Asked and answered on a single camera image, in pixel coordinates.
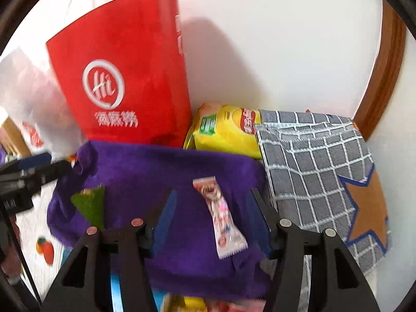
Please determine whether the thin black cable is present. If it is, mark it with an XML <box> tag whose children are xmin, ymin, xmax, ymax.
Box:
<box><xmin>6</xmin><ymin>214</ymin><xmax>43</xmax><ymax>303</ymax></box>

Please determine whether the pink white snack bar packet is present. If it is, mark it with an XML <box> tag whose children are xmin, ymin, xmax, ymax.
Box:
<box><xmin>192</xmin><ymin>175</ymin><xmax>248</xmax><ymax>261</ymax></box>

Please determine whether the green snack packet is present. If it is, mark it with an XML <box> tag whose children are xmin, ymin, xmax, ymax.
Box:
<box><xmin>71</xmin><ymin>185</ymin><xmax>106</xmax><ymax>231</ymax></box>

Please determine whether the purple cloth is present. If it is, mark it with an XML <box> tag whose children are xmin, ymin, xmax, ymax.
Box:
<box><xmin>47</xmin><ymin>140</ymin><xmax>277</xmax><ymax>300</ymax></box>

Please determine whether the wooden furniture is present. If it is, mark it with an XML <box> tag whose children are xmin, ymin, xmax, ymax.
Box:
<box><xmin>0</xmin><ymin>117</ymin><xmax>31</xmax><ymax>157</ymax></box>

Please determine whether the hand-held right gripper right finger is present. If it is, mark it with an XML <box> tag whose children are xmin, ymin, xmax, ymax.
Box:
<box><xmin>245</xmin><ymin>188</ymin><xmax>381</xmax><ymax>312</ymax></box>

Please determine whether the red paper bag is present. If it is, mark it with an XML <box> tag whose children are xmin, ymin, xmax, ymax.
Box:
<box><xmin>45</xmin><ymin>0</ymin><xmax>192</xmax><ymax>148</ymax></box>

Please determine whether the brown wooden frame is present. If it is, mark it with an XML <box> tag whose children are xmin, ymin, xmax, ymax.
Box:
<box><xmin>353</xmin><ymin>0</ymin><xmax>407</xmax><ymax>140</ymax></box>

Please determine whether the grey checkered star cloth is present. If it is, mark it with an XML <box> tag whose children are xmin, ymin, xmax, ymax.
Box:
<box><xmin>253</xmin><ymin>109</ymin><xmax>392</xmax><ymax>312</ymax></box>

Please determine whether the plain pink snack packet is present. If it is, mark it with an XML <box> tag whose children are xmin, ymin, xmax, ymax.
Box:
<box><xmin>205</xmin><ymin>299</ymin><xmax>267</xmax><ymax>312</ymax></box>

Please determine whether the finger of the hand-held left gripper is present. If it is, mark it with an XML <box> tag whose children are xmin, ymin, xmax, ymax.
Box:
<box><xmin>18</xmin><ymin>160</ymin><xmax>73</xmax><ymax>190</ymax></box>
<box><xmin>0</xmin><ymin>152</ymin><xmax>53</xmax><ymax>183</ymax></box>

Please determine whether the yellow chip bag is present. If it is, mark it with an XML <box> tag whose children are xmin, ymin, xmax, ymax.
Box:
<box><xmin>184</xmin><ymin>103</ymin><xmax>265</xmax><ymax>160</ymax></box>

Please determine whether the white plastic bag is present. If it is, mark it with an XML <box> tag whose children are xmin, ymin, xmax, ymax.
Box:
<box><xmin>0</xmin><ymin>47</ymin><xmax>85</xmax><ymax>160</ymax></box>

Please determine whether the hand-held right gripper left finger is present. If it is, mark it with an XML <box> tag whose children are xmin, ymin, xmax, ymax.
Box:
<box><xmin>41</xmin><ymin>188</ymin><xmax>178</xmax><ymax>312</ymax></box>

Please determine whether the blue plastic packet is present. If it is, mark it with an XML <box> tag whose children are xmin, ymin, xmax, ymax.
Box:
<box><xmin>110</xmin><ymin>274</ymin><xmax>123</xmax><ymax>312</ymax></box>

